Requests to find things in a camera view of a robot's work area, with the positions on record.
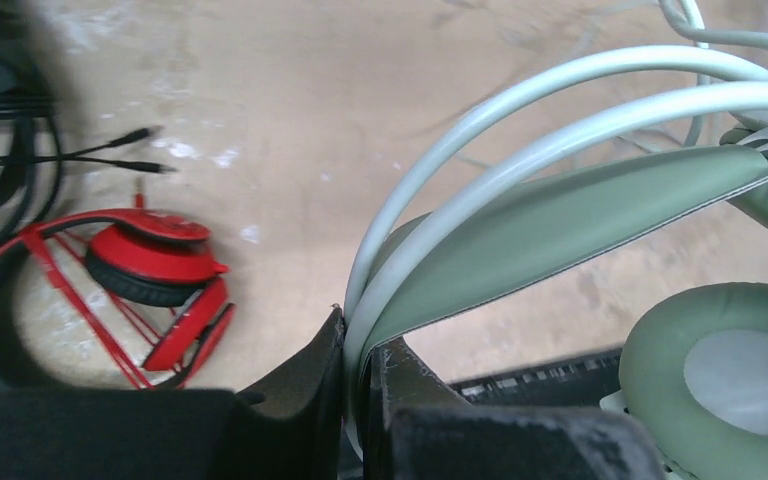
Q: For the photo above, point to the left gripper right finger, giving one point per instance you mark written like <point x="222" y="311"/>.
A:
<point x="417" y="427"/>

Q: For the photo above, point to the black blue headphones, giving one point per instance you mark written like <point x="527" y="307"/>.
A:
<point x="32" y="168"/>

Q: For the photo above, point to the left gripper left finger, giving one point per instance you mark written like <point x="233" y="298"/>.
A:
<point x="285" y="426"/>

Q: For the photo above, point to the red headphones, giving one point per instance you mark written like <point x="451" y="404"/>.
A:
<point x="143" y="257"/>

